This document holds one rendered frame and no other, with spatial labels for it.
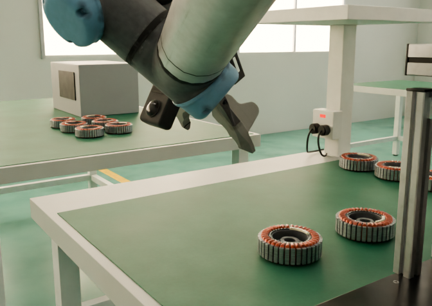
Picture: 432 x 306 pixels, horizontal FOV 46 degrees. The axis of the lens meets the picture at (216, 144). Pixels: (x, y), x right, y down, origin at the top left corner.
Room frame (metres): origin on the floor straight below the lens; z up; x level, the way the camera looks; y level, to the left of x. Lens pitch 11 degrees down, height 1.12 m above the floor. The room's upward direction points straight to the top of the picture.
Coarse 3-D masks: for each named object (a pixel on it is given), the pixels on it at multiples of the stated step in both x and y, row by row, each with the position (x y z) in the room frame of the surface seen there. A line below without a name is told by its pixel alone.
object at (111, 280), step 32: (256, 160) 1.56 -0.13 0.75; (288, 160) 1.56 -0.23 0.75; (320, 160) 1.56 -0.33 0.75; (64, 192) 1.21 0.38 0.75; (96, 192) 1.21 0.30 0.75; (128, 192) 1.21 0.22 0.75; (160, 192) 1.21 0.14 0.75; (64, 224) 0.99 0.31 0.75; (96, 256) 0.83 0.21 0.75; (128, 288) 0.71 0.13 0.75
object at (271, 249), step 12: (276, 228) 0.87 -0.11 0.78; (288, 228) 0.87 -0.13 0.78; (300, 228) 0.87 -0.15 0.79; (264, 240) 0.82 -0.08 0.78; (276, 240) 0.81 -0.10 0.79; (288, 240) 0.85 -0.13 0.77; (300, 240) 0.86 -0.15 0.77; (312, 240) 0.81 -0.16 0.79; (264, 252) 0.81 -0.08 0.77; (276, 252) 0.79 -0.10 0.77; (288, 252) 0.78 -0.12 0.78; (300, 252) 0.78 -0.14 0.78; (312, 252) 0.79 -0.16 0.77; (288, 264) 0.78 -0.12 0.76; (300, 264) 0.78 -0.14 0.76
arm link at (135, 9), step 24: (48, 0) 0.54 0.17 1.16; (72, 0) 0.53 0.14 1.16; (96, 0) 0.54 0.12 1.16; (120, 0) 0.55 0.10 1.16; (144, 0) 0.56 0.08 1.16; (72, 24) 0.54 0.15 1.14; (96, 24) 0.54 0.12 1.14; (120, 24) 0.55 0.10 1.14; (144, 24) 0.55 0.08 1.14; (120, 48) 0.56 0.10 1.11
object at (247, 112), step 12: (228, 96) 0.72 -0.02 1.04; (216, 108) 0.70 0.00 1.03; (240, 108) 0.72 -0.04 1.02; (252, 108) 0.73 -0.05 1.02; (240, 120) 0.71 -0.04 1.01; (252, 120) 0.72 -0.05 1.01; (228, 132) 0.71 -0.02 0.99; (240, 132) 0.70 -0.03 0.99; (240, 144) 0.71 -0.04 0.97; (252, 144) 0.71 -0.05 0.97
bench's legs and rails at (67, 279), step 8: (56, 248) 1.13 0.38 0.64; (56, 256) 1.13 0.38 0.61; (64, 256) 1.13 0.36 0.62; (56, 264) 1.14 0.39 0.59; (64, 264) 1.13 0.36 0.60; (72, 264) 1.14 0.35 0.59; (56, 272) 1.14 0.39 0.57; (64, 272) 1.13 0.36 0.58; (72, 272) 1.14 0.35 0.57; (56, 280) 1.14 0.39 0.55; (64, 280) 1.12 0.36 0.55; (72, 280) 1.14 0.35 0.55; (56, 288) 1.15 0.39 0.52; (64, 288) 1.12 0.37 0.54; (72, 288) 1.13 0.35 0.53; (56, 296) 1.15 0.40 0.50; (64, 296) 1.12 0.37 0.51; (72, 296) 1.13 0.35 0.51; (80, 296) 1.15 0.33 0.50; (56, 304) 1.15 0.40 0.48; (64, 304) 1.12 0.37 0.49; (72, 304) 1.13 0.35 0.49; (80, 304) 1.14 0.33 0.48
